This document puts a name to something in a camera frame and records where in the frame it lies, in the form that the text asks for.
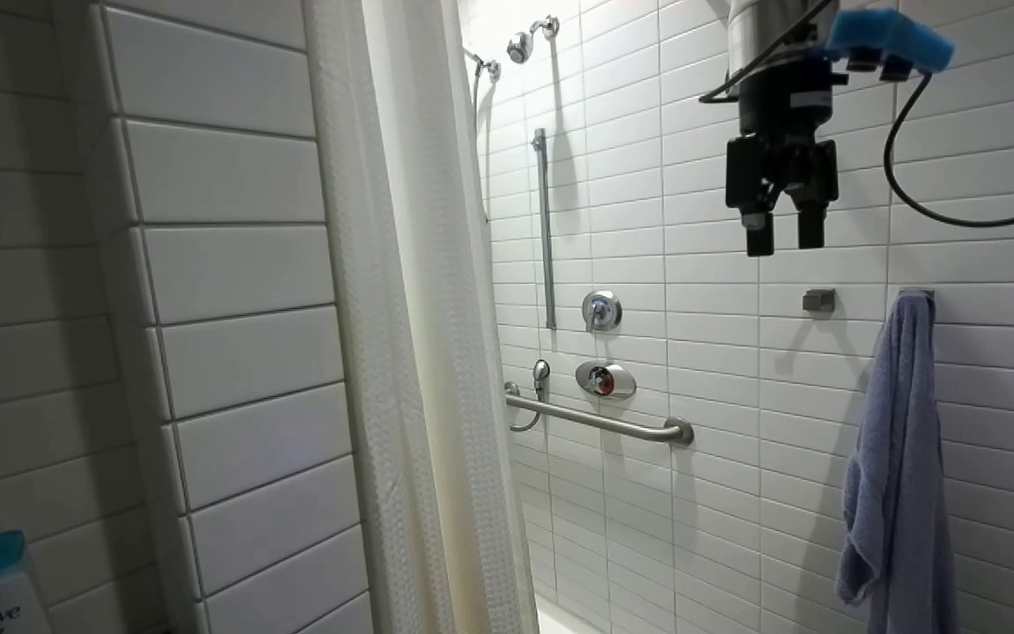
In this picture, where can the chrome temperature control knob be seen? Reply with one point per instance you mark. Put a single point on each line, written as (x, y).
(603, 381)

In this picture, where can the metal wall hook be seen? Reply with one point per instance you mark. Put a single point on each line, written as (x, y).
(817, 299)

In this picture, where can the chrome shower head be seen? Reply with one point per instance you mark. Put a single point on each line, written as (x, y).
(524, 42)

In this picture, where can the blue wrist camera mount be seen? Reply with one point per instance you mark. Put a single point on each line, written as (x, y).
(890, 42)

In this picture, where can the chrome hose outlet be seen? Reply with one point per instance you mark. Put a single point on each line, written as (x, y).
(540, 379)

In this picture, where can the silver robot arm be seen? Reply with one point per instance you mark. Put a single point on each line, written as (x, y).
(765, 33)

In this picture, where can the blue hanging towel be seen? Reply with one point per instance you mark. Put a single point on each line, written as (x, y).
(895, 559)

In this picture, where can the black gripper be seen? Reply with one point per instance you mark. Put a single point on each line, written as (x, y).
(779, 152)

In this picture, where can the round chrome shower valve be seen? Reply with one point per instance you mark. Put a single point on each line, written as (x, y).
(600, 311)

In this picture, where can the white shower curtain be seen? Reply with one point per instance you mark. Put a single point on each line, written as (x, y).
(417, 319)

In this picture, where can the chrome horizontal grab bar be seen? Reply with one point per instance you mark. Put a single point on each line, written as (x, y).
(671, 429)

